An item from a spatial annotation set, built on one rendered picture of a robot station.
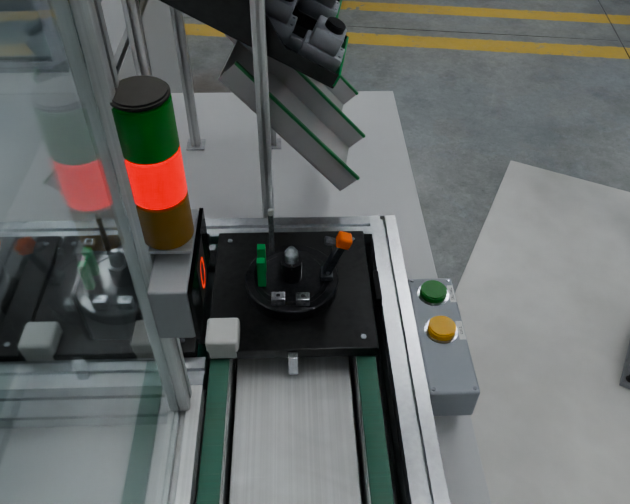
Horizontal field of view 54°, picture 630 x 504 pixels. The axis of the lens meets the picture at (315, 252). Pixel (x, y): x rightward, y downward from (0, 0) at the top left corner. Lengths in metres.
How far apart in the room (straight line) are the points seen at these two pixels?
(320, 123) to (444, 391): 0.54
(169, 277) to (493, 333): 0.62
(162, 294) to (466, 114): 2.73
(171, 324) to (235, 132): 0.89
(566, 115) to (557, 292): 2.26
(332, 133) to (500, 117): 2.14
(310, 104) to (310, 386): 0.51
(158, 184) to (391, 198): 0.79
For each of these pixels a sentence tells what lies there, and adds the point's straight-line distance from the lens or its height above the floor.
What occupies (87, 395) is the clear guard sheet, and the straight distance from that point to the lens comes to 0.49.
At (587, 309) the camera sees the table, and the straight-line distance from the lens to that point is 1.17.
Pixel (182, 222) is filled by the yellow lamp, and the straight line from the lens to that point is 0.59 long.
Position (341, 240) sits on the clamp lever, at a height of 1.07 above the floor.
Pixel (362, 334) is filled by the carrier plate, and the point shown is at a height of 0.97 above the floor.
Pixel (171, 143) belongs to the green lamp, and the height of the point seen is 1.37.
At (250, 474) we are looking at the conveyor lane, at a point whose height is 0.92.
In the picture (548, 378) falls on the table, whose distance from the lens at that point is 1.05.
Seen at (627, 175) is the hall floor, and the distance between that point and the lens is 3.08.
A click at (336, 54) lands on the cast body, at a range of 0.97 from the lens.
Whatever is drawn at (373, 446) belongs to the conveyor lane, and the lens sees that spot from 0.83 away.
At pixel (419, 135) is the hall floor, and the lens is 3.02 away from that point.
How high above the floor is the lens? 1.68
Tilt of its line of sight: 45 degrees down
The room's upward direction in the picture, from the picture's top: 1 degrees clockwise
